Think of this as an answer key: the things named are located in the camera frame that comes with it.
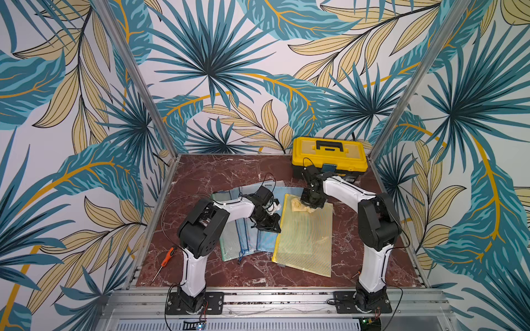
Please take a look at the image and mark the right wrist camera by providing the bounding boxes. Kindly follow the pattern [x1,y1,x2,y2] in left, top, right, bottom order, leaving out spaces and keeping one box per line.
[302,165,321,182]

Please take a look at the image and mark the yellow black toolbox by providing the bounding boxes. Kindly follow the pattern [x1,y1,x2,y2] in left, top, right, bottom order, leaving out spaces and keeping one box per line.
[291,137,369,181]

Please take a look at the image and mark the yellow mesh document bag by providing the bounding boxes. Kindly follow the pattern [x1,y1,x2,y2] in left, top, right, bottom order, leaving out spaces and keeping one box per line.
[272,194,333,277]

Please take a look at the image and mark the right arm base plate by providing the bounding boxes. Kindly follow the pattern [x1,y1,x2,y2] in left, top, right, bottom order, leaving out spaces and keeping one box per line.
[332,290,393,314]

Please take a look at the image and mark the orange screwdriver left side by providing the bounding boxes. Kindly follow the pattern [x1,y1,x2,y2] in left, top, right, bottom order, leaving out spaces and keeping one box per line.
[151,246,176,282]

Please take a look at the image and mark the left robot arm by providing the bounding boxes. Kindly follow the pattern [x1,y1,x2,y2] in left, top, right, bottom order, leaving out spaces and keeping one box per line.
[178,195,282,299]

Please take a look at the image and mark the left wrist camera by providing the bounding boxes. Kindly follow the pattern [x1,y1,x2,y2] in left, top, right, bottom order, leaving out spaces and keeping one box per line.
[255,186,280,215]

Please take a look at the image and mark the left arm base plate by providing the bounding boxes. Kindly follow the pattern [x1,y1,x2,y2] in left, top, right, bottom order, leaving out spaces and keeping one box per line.
[164,291,224,316]

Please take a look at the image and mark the light blue mesh document bag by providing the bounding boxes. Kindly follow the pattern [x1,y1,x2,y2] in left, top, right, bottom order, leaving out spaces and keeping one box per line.
[230,183,259,258]

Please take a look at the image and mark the white blue-edged mesh document bag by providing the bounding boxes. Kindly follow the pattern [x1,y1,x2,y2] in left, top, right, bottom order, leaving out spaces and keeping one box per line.
[236,180,285,255]

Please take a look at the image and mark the cream wiping cloth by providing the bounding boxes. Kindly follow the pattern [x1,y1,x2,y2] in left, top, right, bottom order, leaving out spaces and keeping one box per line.
[291,197,316,213]

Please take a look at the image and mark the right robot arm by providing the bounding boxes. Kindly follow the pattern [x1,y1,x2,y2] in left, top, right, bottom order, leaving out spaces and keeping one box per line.
[301,170,402,305]

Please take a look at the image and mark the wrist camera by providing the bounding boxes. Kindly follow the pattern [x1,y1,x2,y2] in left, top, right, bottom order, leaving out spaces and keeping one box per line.
[255,186,280,215]
[302,165,321,182]

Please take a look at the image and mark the aluminium front rail frame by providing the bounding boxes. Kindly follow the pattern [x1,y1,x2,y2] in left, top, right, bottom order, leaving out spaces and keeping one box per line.
[96,288,459,330]

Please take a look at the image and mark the green-edged mesh document bag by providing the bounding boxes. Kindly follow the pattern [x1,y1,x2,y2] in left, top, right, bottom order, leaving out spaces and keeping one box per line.
[210,191,245,262]

